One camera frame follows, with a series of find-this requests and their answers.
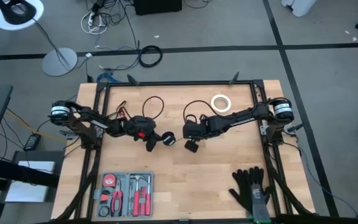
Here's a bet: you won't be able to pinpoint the black pointed strut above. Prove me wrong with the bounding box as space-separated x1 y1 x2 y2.
126 73 141 86
228 71 241 85

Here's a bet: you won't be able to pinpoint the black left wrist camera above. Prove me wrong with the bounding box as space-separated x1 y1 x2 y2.
135 115 155 129

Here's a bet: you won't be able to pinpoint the black coiled cable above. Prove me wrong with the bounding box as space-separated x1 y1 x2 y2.
138 45 163 68

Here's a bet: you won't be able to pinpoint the grey round stand base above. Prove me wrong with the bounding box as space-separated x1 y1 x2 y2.
41 47 78 78

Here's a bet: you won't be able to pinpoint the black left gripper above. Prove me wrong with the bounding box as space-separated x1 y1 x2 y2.
128 123 165 153

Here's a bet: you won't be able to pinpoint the black table edge rail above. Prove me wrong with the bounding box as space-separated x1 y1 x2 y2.
75 79 293 224

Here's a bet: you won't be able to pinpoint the black floor cable cover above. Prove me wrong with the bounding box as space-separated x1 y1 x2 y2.
0 41 358 62

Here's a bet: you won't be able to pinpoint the white cable bunch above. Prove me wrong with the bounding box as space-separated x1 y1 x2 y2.
81 11 109 35

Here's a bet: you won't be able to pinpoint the black cord spool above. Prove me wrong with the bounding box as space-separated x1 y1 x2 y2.
161 131 177 147

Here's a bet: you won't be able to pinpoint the black crossbar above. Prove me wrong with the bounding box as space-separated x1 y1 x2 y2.
0 155 61 189

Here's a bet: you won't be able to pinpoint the yellow cable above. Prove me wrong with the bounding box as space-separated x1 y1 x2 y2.
4 110 68 144

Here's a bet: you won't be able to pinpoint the black left camera cable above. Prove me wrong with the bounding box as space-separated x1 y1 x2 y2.
141 95 165 121

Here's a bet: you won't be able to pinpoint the black curved lamp head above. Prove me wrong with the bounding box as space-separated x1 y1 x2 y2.
0 0 38 26

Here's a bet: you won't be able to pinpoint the black right camera cable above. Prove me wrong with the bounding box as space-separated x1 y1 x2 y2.
183 100 219 124

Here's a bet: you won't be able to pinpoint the white round disc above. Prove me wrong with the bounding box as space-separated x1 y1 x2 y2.
0 0 45 31

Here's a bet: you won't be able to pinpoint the red handled hammer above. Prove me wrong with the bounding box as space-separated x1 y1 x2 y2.
129 174 145 217

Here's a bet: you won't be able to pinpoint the red tape measure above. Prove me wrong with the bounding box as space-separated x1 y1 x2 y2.
101 174 117 188

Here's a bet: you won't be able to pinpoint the black work glove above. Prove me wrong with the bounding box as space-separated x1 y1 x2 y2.
247 166 273 200
228 169 256 213

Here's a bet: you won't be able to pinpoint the white flat box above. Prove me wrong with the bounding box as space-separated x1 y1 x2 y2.
4 160 57 203

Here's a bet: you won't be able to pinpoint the dark grey side table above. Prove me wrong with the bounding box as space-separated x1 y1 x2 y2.
0 151 65 224

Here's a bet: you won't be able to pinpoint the black camera cable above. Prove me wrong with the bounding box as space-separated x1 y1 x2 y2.
141 95 165 121
183 100 219 124

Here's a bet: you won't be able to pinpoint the grey plastic bin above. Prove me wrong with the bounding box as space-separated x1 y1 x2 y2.
93 170 155 220

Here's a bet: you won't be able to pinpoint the thin blue cable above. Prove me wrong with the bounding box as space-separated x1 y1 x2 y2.
295 144 358 218

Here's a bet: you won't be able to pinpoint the blue cable bundle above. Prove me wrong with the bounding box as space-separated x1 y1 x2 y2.
96 72 121 83

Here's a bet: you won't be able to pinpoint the red bit holder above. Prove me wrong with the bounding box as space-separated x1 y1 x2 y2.
139 186 146 215

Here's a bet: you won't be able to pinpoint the black power adapter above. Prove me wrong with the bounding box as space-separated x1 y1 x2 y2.
23 133 42 152

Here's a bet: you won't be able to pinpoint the black box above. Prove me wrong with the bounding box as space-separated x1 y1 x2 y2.
134 0 183 16

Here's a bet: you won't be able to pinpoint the red handled pliers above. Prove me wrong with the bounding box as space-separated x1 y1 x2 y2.
110 179 124 217

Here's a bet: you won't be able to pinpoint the thin silver tool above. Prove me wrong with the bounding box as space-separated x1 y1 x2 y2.
127 182 134 216

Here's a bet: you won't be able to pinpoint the thin stand pole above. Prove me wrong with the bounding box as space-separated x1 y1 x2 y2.
32 17 71 68

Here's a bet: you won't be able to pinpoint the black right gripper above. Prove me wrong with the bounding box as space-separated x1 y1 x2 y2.
182 119 213 153

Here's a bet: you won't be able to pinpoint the red handled screwdriver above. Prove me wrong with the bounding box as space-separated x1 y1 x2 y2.
144 175 152 216

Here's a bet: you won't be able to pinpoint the black diagonal frame brace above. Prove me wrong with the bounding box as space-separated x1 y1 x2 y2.
268 167 316 217
54 149 102 222

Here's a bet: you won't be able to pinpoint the white tape roll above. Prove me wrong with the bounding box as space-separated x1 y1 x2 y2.
210 94 232 114

